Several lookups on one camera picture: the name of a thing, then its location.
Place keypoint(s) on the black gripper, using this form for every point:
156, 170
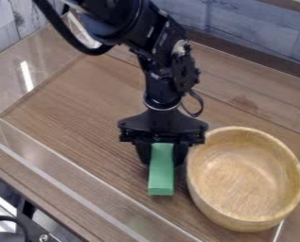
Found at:
162, 127

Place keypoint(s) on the green rectangular stick block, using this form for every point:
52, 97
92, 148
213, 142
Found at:
160, 170

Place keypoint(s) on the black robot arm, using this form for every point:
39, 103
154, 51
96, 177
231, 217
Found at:
139, 25

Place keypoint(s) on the wooden bowl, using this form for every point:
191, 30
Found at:
242, 177

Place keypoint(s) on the clear acrylic front wall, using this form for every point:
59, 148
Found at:
78, 199

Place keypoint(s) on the black table leg frame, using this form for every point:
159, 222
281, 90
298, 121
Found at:
19, 229

